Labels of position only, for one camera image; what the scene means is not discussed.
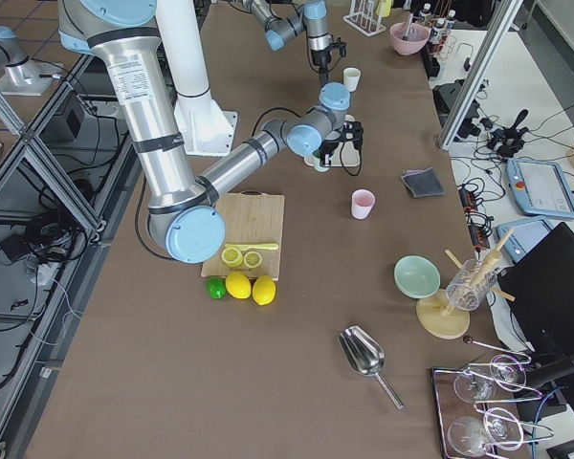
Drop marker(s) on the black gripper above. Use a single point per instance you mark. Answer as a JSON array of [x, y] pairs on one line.
[[320, 57], [327, 150]]

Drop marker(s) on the green cup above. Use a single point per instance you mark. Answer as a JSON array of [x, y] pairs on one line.
[[316, 162]]

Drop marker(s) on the cream white cup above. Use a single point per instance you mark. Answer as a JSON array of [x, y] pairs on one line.
[[351, 78]]

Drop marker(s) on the pink cup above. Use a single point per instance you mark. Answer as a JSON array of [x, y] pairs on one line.
[[362, 202]]

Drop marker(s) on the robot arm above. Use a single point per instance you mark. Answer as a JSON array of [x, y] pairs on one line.
[[309, 18], [153, 54]]

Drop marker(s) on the beige rabbit tray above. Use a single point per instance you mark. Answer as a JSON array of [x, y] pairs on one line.
[[345, 156]]

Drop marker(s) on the bamboo cutting board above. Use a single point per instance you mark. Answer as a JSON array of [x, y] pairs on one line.
[[255, 219]]

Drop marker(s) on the grey cloth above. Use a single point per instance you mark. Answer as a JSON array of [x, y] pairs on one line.
[[421, 183]]

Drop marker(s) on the pink bowl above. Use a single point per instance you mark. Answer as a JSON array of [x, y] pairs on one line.
[[417, 38]]

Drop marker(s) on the yellow plastic knife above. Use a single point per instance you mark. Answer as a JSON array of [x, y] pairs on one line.
[[254, 246]]

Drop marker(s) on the lemon slice lower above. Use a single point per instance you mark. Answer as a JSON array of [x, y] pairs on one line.
[[252, 259]]

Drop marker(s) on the lemon slice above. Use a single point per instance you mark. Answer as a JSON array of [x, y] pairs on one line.
[[232, 257], [252, 259]]

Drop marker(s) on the lemon slice upper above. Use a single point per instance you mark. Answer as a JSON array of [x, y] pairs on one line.
[[232, 257]]

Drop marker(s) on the yellow lemon lower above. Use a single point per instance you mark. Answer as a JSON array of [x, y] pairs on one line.
[[264, 290]]

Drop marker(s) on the yellow lemon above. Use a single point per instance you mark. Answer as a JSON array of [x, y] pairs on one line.
[[238, 285], [264, 290]]

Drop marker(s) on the green bowl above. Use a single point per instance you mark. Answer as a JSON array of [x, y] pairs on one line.
[[416, 277]]

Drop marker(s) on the yellow lemon upper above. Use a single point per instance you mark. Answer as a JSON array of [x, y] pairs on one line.
[[238, 285]]

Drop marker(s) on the green lime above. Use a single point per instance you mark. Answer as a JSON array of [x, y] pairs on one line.
[[216, 287]]

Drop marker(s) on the clear glass cup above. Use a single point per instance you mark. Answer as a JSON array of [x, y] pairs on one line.
[[463, 293]]

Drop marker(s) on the wooden cup stand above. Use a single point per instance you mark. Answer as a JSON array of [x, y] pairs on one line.
[[439, 317]]

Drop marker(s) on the metal scoop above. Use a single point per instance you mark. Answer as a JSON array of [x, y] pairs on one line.
[[366, 356]]

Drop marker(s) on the blue teach pendant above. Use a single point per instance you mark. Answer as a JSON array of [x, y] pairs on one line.
[[540, 188], [527, 233]]

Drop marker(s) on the black laptop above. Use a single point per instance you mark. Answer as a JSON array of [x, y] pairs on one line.
[[543, 284]]

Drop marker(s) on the wine glass upper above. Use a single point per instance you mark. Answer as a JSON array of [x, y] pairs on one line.
[[478, 382]]

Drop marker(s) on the wine glass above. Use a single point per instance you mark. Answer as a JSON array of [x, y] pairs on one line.
[[475, 438], [478, 382]]

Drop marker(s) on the wine glass lower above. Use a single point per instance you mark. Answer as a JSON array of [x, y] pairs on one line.
[[475, 438]]

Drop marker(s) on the white wire rack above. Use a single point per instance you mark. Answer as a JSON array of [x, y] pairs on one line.
[[366, 16]]

